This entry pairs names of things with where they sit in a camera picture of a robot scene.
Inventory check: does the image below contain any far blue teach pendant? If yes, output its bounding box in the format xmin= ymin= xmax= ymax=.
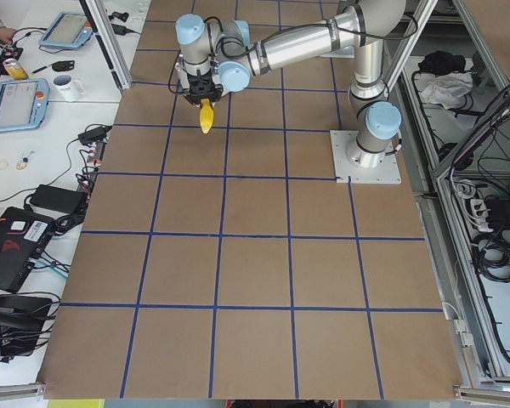
xmin=38 ymin=12 xmax=93 ymax=49

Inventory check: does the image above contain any white mug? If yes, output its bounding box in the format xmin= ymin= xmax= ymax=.
xmin=53 ymin=74 xmax=85 ymax=102

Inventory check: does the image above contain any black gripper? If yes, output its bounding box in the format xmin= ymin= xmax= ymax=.
xmin=179 ymin=71 xmax=223 ymax=105

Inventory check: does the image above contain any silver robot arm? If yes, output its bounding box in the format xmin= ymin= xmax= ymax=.
xmin=175 ymin=1 xmax=405 ymax=168

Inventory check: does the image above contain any black laptop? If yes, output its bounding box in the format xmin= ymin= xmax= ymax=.
xmin=0 ymin=207 xmax=55 ymax=293

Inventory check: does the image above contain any yellow corn cob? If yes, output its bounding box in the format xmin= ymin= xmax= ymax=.
xmin=199 ymin=99 xmax=214 ymax=134

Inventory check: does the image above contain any blue teach pendant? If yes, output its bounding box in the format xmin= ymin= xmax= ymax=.
xmin=0 ymin=78 xmax=49 ymax=133
xmin=38 ymin=12 xmax=93 ymax=49

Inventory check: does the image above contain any aluminium frame post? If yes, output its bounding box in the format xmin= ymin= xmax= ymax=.
xmin=79 ymin=0 xmax=132 ymax=92

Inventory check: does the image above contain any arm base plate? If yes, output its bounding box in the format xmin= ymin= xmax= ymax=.
xmin=330 ymin=130 xmax=401 ymax=184

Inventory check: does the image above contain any black power brick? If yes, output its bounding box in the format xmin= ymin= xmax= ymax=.
xmin=30 ymin=184 xmax=88 ymax=214

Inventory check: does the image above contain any near blue teach pendant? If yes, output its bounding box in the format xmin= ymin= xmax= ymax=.
xmin=0 ymin=78 xmax=49 ymax=133

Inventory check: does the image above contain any black power adapter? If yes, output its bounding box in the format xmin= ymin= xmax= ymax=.
xmin=77 ymin=125 xmax=112 ymax=145

